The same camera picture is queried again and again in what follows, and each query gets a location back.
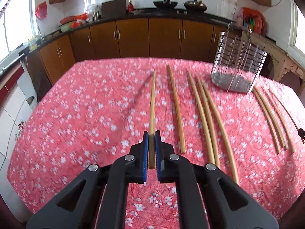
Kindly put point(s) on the pink floral tablecloth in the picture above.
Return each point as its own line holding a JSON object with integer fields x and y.
{"x": 97, "y": 110}

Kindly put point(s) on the wooden chopstick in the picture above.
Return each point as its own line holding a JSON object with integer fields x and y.
{"x": 210, "y": 123}
{"x": 178, "y": 114}
{"x": 290, "y": 143}
{"x": 152, "y": 158}
{"x": 203, "y": 119}
{"x": 273, "y": 133}
{"x": 224, "y": 134}
{"x": 275, "y": 123}

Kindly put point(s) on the red bags and boxes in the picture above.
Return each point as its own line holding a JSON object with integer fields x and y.
{"x": 255, "y": 21}

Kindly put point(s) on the brown lower kitchen cabinets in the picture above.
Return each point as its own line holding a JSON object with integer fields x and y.
{"x": 142, "y": 37}

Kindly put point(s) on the black wok left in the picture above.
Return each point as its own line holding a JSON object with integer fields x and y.
{"x": 165, "y": 5}

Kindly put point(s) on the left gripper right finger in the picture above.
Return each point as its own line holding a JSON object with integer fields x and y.
{"x": 206, "y": 196}

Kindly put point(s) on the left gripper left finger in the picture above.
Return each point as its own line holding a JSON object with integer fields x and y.
{"x": 97, "y": 197}

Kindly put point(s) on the red bottle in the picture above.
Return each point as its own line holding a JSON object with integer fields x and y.
{"x": 130, "y": 7}

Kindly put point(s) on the red plastic bag on wall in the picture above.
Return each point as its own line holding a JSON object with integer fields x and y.
{"x": 41, "y": 11}

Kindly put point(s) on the black countertop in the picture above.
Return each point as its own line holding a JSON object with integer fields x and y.
{"x": 143, "y": 13}

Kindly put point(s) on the beige carved side table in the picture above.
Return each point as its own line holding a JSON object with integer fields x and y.
{"x": 283, "y": 63}

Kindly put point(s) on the steel wok with lid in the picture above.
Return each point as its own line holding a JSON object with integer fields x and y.
{"x": 195, "y": 6}

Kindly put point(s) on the red and green basins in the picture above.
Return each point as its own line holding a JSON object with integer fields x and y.
{"x": 72, "y": 21}

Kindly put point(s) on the steel wire utensil holder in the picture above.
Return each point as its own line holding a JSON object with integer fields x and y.
{"x": 238, "y": 61}

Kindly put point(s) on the steel pot on counter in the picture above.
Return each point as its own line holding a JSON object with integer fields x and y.
{"x": 92, "y": 12}

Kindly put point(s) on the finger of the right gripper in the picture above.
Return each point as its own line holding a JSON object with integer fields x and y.
{"x": 301, "y": 133}

